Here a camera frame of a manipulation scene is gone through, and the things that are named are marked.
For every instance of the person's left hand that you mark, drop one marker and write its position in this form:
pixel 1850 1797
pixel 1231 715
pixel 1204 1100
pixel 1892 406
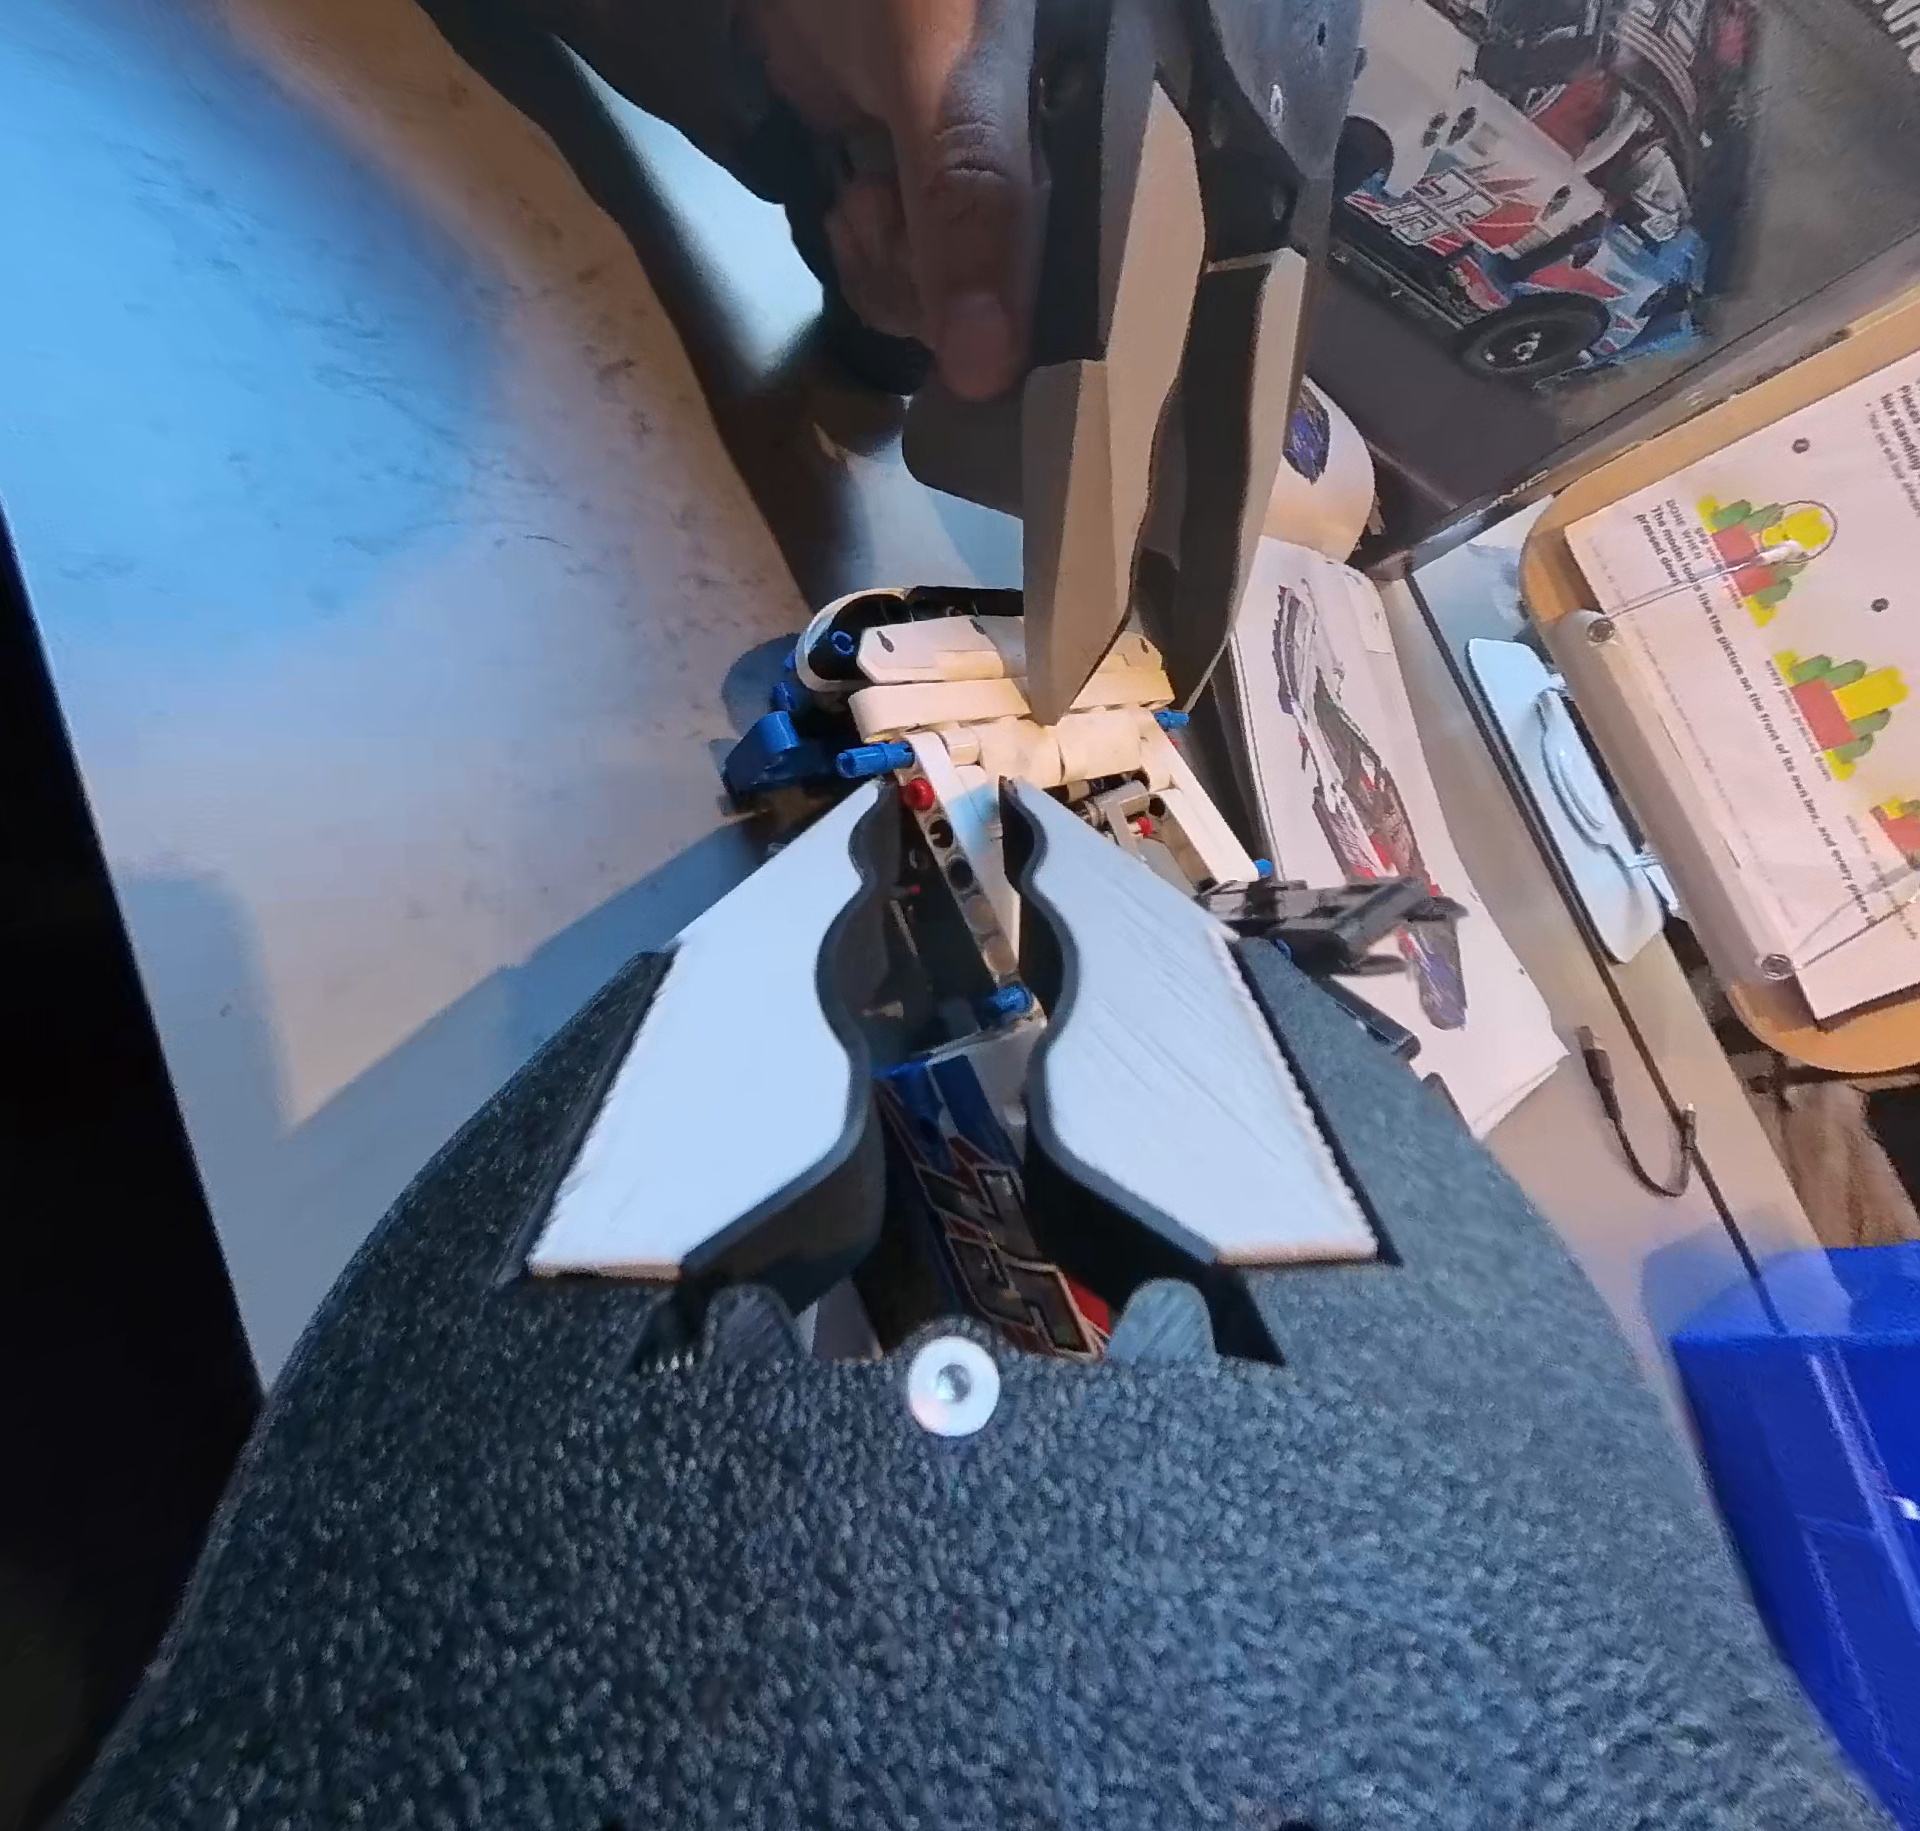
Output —
pixel 931 136

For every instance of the toy brick race car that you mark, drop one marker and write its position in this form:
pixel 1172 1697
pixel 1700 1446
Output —
pixel 961 842

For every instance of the printed instruction sheet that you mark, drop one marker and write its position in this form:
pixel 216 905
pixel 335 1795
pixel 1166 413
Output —
pixel 1771 691

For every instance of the white toy brick panel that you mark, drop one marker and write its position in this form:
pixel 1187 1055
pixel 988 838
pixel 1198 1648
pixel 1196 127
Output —
pixel 961 676

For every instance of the toy car set box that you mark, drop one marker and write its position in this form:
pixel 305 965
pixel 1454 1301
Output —
pixel 1575 136

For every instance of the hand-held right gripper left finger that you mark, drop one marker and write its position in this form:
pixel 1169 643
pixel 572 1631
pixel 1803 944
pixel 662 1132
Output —
pixel 736 1097

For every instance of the thick instruction booklet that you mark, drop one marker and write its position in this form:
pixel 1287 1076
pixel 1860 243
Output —
pixel 1350 812

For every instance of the blue storage bin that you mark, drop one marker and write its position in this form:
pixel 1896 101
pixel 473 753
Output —
pixel 1815 1487

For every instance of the person's left forearm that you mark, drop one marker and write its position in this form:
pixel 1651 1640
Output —
pixel 601 0

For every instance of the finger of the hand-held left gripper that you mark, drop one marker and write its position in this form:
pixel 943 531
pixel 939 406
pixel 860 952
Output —
pixel 1246 436
pixel 1111 510

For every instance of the grey desk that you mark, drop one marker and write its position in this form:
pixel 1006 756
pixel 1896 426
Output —
pixel 375 661

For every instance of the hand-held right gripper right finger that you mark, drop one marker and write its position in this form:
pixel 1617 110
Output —
pixel 1186 1097

